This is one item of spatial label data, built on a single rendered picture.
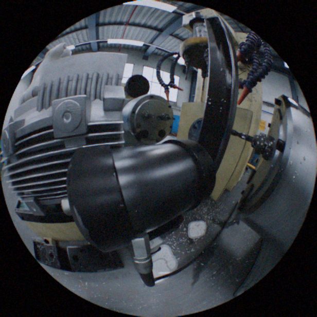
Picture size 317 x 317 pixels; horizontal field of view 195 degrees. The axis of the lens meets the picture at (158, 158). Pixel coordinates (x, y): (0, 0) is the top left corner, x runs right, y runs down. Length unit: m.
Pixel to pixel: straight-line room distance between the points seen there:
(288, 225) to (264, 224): 0.04
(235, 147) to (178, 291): 0.41
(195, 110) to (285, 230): 0.42
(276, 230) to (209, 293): 0.22
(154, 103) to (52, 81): 0.39
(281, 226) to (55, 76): 0.30
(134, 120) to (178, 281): 0.53
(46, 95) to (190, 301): 0.42
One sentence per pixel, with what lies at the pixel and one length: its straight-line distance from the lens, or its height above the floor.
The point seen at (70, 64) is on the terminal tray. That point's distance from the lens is 0.15.
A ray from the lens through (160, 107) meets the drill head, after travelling 0.46.
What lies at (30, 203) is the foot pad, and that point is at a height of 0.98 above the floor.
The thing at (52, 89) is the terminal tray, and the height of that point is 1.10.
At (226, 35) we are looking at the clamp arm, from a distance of 0.15.
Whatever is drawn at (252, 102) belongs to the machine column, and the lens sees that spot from 0.47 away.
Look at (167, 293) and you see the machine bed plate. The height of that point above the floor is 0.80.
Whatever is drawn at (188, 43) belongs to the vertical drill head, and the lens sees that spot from 0.35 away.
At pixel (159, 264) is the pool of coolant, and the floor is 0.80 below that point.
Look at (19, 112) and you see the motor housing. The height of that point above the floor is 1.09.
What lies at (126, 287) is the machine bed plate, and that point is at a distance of 0.27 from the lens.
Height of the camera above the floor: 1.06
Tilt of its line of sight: 26 degrees down
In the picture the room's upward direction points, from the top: 7 degrees clockwise
